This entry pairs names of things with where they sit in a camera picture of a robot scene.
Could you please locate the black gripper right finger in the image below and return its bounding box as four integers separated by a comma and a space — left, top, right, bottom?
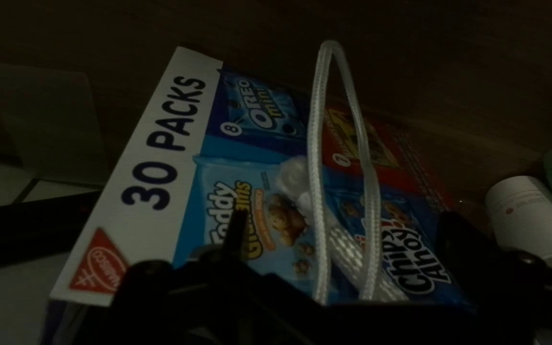
437, 210, 548, 345

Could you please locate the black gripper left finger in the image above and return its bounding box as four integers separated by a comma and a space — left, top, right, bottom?
216, 206, 258, 283

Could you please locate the thin white rope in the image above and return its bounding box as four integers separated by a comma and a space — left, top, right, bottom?
304, 36, 385, 302

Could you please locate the blue snack pack box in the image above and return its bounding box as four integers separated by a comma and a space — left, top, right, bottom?
40, 43, 479, 345

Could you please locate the white paper cup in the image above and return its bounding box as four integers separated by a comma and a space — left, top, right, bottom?
483, 174, 552, 264

